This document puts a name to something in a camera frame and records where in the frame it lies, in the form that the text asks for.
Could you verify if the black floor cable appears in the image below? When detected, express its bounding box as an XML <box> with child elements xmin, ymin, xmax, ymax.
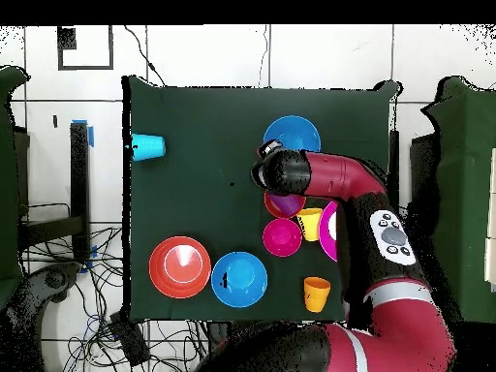
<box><xmin>123</xmin><ymin>25</ymin><xmax>168</xmax><ymax>87</ymax></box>

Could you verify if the black stand frame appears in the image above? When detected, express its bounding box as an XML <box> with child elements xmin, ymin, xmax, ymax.
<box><xmin>16</xmin><ymin>121</ymin><xmax>92</xmax><ymax>261</ymax></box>

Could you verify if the yellow cup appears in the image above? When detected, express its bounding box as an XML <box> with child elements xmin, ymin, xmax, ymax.
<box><xmin>295</xmin><ymin>207</ymin><xmax>324</xmax><ymax>243</ymax></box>

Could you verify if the blue tape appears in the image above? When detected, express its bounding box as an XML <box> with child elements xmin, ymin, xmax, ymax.
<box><xmin>72</xmin><ymin>118</ymin><xmax>95</xmax><ymax>148</ymax></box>

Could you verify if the large orange bowl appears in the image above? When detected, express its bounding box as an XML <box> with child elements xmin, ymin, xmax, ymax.
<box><xmin>148</xmin><ymin>235</ymin><xmax>212</xmax><ymax>299</ymax></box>

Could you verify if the dark green table cloth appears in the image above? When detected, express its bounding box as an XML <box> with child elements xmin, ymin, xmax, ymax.
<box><xmin>121</xmin><ymin>75</ymin><xmax>400</xmax><ymax>325</ymax></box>

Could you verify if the black stand post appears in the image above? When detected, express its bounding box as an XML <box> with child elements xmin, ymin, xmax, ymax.
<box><xmin>387</xmin><ymin>130</ymin><xmax>400</xmax><ymax>202</ymax></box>

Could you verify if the green cloth covered table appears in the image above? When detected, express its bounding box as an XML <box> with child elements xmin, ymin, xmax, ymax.
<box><xmin>0</xmin><ymin>65</ymin><xmax>30</xmax><ymax>307</ymax></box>
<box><xmin>420</xmin><ymin>76</ymin><xmax>496</xmax><ymax>325</ymax></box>

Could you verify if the black square frame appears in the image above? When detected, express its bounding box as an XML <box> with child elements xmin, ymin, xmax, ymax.
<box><xmin>56</xmin><ymin>25</ymin><xmax>114</xmax><ymax>72</ymax></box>

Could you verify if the orange cup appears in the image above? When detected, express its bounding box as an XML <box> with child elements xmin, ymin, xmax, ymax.
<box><xmin>302</xmin><ymin>276</ymin><xmax>332</xmax><ymax>314</ymax></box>

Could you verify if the large pink bowl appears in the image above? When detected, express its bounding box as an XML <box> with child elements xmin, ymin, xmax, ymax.
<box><xmin>318</xmin><ymin>200</ymin><xmax>339</xmax><ymax>264</ymax></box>

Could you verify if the white panel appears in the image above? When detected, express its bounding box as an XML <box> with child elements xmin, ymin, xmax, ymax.
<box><xmin>483</xmin><ymin>146</ymin><xmax>496</xmax><ymax>293</ymax></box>

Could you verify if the small crimson bowl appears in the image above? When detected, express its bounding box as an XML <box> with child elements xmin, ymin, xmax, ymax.
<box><xmin>262</xmin><ymin>217</ymin><xmax>303</xmax><ymax>258</ymax></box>

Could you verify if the small orange bowl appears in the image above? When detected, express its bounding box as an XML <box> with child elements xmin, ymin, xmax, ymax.
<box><xmin>263</xmin><ymin>191</ymin><xmax>307</xmax><ymax>220</ymax></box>

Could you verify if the black power adapter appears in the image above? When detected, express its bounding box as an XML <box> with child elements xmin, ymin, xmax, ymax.
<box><xmin>108</xmin><ymin>311</ymin><xmax>151</xmax><ymax>367</ymax></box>

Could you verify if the light blue cup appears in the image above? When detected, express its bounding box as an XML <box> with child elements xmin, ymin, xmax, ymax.
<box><xmin>130</xmin><ymin>133</ymin><xmax>167</xmax><ymax>163</ymax></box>

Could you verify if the tangle of black cables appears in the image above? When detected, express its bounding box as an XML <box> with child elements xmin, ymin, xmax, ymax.
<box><xmin>22</xmin><ymin>224</ymin><xmax>210</xmax><ymax>372</ymax></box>

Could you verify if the black pedestal leg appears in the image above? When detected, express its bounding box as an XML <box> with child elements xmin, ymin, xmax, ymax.
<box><xmin>7</xmin><ymin>262</ymin><xmax>82</xmax><ymax>323</ymax></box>

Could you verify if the black cabinet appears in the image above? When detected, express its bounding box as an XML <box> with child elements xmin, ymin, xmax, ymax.
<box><xmin>409</xmin><ymin>133</ymin><xmax>441</xmax><ymax>233</ymax></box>

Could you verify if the blue bowl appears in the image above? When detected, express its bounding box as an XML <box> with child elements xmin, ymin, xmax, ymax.
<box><xmin>262</xmin><ymin>114</ymin><xmax>322</xmax><ymax>153</ymax></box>
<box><xmin>210</xmin><ymin>251</ymin><xmax>269</xmax><ymax>309</ymax></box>

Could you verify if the purple cup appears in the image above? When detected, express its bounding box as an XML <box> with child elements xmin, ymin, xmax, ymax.
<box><xmin>267</xmin><ymin>194</ymin><xmax>306</xmax><ymax>218</ymax></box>

